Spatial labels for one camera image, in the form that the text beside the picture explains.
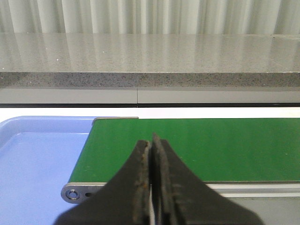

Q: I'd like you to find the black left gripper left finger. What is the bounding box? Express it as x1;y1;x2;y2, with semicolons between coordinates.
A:
55;140;150;225

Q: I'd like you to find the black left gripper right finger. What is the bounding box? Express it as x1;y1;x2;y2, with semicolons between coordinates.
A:
152;134;263;225

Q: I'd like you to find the green conveyor belt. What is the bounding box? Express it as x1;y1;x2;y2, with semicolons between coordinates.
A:
68;118;300;183

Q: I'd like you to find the blue plastic tray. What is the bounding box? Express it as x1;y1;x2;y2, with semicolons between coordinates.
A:
0;116;93;225

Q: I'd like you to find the grey granite counter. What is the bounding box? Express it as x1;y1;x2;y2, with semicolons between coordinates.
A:
0;33;300;104

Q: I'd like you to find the white pleated curtain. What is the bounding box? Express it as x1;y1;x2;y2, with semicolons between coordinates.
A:
0;0;300;35

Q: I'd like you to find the aluminium conveyor frame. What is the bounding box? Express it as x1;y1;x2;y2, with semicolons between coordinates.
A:
60;116;300;204

